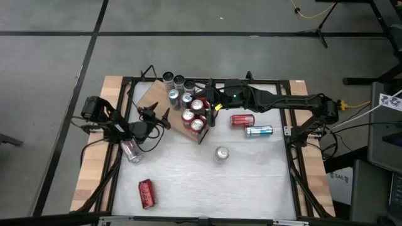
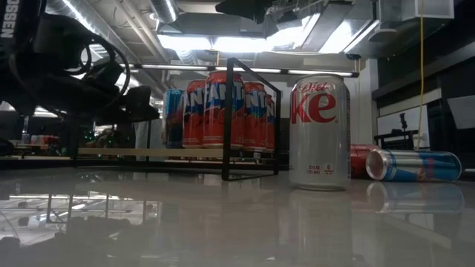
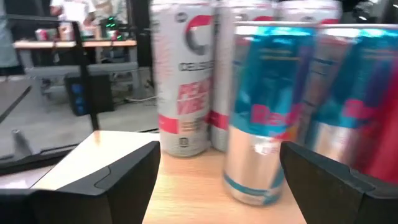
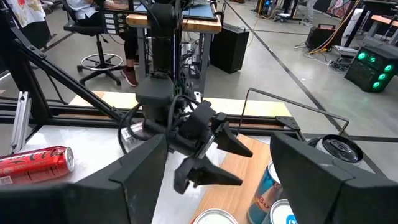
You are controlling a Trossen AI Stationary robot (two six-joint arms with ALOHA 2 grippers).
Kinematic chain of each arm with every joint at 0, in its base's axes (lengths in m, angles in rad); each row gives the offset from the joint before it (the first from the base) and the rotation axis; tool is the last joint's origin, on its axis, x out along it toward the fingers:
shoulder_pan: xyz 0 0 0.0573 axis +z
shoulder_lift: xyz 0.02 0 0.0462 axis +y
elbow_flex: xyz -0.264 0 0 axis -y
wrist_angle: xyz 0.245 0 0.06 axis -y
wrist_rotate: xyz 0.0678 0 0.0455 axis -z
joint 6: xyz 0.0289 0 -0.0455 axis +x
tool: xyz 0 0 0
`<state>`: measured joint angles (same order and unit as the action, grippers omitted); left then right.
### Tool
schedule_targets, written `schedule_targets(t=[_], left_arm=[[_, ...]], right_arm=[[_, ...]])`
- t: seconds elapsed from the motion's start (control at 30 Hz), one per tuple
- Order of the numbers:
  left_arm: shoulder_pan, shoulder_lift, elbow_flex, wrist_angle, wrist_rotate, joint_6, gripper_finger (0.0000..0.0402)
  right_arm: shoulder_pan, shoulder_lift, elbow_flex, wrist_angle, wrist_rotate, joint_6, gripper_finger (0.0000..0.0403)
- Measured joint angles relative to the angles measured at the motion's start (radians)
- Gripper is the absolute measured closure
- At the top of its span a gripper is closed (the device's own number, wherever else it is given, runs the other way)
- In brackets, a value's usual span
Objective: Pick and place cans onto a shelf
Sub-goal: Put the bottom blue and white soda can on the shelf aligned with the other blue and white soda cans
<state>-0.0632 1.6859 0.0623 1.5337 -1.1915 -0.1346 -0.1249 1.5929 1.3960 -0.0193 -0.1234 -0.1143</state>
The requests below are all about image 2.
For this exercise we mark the red soda can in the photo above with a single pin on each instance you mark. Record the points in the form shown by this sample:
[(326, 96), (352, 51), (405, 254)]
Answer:
[(193, 118)]

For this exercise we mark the person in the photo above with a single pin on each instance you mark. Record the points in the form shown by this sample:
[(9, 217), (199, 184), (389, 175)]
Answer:
[(107, 137)]

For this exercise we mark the blue and silver slim can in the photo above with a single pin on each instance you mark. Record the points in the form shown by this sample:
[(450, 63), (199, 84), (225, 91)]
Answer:
[(415, 165), (172, 118)]

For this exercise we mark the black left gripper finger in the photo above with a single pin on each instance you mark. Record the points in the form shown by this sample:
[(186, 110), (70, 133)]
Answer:
[(130, 107)]

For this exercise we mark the silver Diet Coke can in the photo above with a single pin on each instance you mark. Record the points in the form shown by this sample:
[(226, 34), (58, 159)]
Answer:
[(319, 141)]

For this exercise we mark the round silver ceiling duct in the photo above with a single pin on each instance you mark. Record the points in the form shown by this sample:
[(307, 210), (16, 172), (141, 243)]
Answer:
[(163, 9)]

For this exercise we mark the red Coca-Cola can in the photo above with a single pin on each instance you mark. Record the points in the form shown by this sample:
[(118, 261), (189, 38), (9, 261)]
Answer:
[(358, 161)]

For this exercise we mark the long ceiling light strip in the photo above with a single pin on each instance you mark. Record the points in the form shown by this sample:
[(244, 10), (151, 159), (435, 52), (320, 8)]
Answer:
[(241, 69)]

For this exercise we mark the ribbed silver ceiling duct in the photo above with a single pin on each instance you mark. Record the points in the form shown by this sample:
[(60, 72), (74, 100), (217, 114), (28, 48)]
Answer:
[(92, 11)]

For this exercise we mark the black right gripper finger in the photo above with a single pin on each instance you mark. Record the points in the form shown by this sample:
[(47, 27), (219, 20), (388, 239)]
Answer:
[(248, 7)]

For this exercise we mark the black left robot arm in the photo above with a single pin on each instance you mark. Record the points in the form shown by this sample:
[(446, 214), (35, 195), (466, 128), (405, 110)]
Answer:
[(22, 22)]

